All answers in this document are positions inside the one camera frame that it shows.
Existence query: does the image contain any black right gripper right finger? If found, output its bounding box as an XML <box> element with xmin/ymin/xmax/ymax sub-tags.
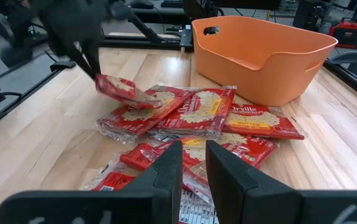
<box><xmin>205</xmin><ymin>139</ymin><xmax>357</xmax><ymax>224</ymax></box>

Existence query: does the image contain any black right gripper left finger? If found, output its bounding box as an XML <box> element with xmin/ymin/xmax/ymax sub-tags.
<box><xmin>0</xmin><ymin>140</ymin><xmax>184</xmax><ymax>224</ymax></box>

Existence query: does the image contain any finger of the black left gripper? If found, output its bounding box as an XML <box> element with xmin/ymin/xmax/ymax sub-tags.
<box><xmin>83</xmin><ymin>40</ymin><xmax>102</xmax><ymax>77</ymax></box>
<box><xmin>67</xmin><ymin>45</ymin><xmax>97</xmax><ymax>80</ymax></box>

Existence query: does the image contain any black computer mouse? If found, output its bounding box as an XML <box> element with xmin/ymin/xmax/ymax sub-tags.
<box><xmin>130</xmin><ymin>0</ymin><xmax>155</xmax><ymax>9</ymax></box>

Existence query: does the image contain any orange plastic basket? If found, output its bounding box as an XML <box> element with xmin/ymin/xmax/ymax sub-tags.
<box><xmin>191</xmin><ymin>15</ymin><xmax>339</xmax><ymax>107</ymax></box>

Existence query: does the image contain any black chair base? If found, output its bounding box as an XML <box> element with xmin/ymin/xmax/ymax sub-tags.
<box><xmin>329</xmin><ymin>51</ymin><xmax>357</xmax><ymax>76</ymax></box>

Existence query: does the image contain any red portable machine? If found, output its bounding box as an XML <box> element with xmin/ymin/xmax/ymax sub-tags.
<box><xmin>328</xmin><ymin>17</ymin><xmax>357</xmax><ymax>50</ymax></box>

